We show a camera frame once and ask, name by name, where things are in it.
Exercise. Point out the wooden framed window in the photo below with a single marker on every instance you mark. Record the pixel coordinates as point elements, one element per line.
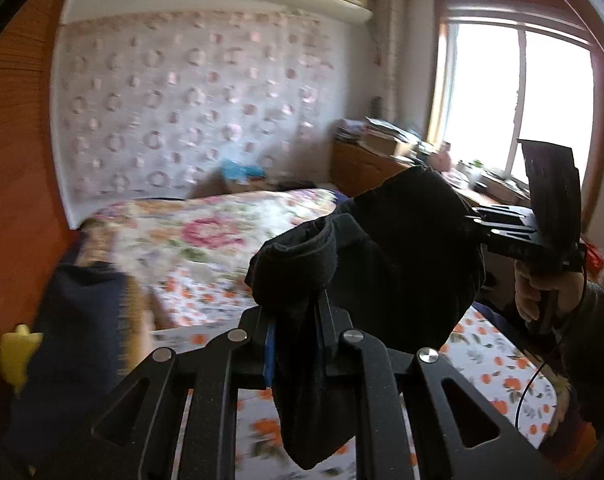
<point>482,100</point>

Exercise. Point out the pile of books and papers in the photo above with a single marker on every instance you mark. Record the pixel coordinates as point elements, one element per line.
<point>382,132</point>

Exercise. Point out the black printed t-shirt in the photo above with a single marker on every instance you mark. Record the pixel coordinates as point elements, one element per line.
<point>407,260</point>

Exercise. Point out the brown wooden wardrobe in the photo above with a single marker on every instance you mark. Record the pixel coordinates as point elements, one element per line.
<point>16,160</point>

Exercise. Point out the stack of folded clothes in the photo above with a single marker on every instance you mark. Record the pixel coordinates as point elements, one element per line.
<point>76,340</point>

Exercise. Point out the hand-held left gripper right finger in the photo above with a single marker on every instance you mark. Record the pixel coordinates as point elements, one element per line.
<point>332,340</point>

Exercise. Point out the white gathered curtain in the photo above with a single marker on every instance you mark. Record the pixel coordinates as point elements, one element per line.
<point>387,35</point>

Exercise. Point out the yellow patterned cloth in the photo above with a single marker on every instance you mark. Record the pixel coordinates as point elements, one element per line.
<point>19,355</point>

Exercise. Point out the person's right forearm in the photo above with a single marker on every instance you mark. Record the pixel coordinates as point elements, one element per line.
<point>597,350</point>

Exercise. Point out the floral quilt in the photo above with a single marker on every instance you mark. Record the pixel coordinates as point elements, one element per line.
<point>206,230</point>

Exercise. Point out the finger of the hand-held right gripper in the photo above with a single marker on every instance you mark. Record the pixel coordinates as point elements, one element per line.
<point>502,216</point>
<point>509,242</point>

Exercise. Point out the assorted small bottles and boxes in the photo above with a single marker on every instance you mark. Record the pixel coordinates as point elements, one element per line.
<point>492,177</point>

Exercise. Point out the person's right hand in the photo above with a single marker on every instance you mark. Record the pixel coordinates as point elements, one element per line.
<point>526,292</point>

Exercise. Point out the pink figurine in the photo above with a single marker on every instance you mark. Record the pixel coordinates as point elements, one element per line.
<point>444,158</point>

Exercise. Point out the cream folded garment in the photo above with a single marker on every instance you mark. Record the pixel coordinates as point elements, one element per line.
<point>139,320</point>

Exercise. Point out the long wooden cabinet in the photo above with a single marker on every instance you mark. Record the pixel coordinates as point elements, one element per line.
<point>362,170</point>

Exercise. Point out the orange fruit print bed sheet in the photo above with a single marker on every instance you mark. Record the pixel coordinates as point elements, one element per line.
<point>487,360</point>

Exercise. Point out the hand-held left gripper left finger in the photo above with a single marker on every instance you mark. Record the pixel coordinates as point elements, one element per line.
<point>269,360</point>

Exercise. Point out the circle patterned sheer curtain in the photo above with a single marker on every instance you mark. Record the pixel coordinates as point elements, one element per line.
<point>181,100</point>

